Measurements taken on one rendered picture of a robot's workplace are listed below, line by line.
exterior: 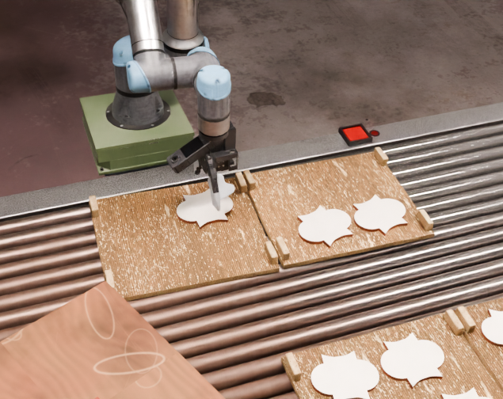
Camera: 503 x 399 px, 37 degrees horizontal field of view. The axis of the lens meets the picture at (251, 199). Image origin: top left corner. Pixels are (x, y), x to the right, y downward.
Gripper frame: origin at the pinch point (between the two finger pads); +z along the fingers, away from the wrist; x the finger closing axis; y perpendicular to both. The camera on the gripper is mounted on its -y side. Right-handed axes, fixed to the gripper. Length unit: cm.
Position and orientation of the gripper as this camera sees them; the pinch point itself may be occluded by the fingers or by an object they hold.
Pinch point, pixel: (205, 193)
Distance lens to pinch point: 193.0
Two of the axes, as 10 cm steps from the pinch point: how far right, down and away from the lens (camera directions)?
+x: -3.9, -6.3, 6.7
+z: -0.4, 7.4, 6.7
